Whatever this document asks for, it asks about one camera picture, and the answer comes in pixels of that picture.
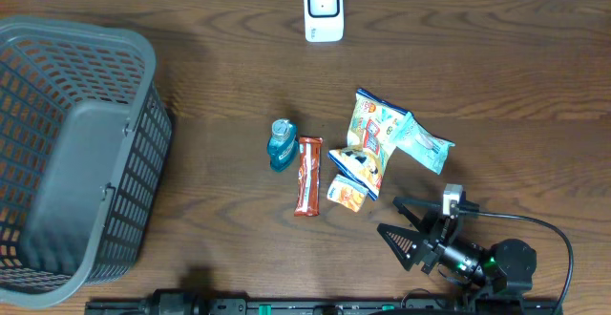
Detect right camera cable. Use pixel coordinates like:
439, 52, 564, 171
460, 209, 575, 315

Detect grey plastic shopping basket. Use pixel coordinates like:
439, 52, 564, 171
1, 16, 173, 308

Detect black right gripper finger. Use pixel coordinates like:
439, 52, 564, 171
377, 223, 420, 271
391, 196, 481, 225

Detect small orange snack packet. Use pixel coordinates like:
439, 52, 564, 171
327, 175, 368, 212

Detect light teal snack packet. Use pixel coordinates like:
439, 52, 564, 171
390, 112, 454, 175

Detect orange brown snack bar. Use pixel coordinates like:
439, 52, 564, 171
294, 136, 324, 217

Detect large yellow snack bag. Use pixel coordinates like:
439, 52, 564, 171
347, 88, 408, 158

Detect small yellow blue snack bag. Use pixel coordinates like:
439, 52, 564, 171
327, 146, 390, 200

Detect blue mouthwash bottle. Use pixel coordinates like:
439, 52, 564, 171
266, 118, 298, 172

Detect white barcode scanner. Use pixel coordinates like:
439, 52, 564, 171
304, 0, 345, 43

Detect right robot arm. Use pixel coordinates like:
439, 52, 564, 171
377, 196, 537, 295

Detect black mounting rail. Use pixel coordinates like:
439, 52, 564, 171
84, 289, 562, 315

